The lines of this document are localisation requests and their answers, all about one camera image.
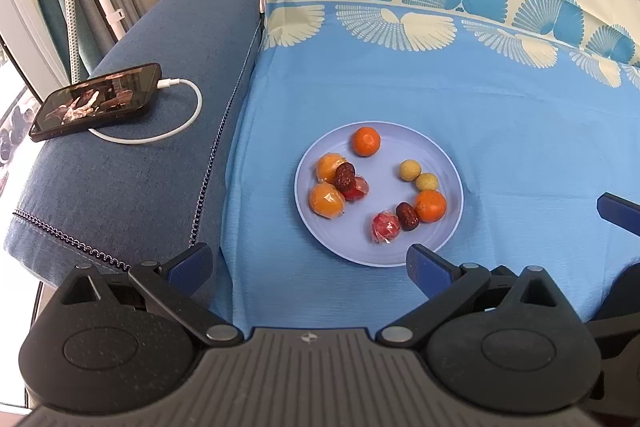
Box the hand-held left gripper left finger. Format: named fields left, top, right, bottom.
left=59, top=243, right=245, bottom=349

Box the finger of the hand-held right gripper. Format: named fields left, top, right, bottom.
left=597, top=193, right=640, bottom=239

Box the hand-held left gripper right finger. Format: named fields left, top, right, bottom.
left=375, top=243, right=586, bottom=350

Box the dark red date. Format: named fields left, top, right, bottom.
left=334, top=162, right=357, bottom=192
left=396, top=202, right=420, bottom=233

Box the red fruit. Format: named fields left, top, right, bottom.
left=371, top=211, right=402, bottom=244
left=345, top=174, right=372, bottom=202

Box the plain orange tangerine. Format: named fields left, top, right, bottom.
left=414, top=189, right=447, bottom=224
left=350, top=127, right=382, bottom=158

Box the light blue round plate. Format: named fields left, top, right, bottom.
left=293, top=121, right=464, bottom=268

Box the orange fruit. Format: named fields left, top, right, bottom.
left=316, top=153, right=348, bottom=182
left=308, top=182, right=347, bottom=220

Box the blue fan-print cloth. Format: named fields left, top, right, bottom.
left=207, top=0, right=640, bottom=333

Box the black smartphone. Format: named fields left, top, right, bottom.
left=28, top=63, right=162, bottom=142

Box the white dotted fabric strip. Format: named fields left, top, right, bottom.
left=59, top=0, right=82, bottom=84

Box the white charging cable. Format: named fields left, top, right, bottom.
left=87, top=78, right=203, bottom=144

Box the white window frame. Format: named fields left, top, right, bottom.
left=0, top=0, right=71, bottom=100

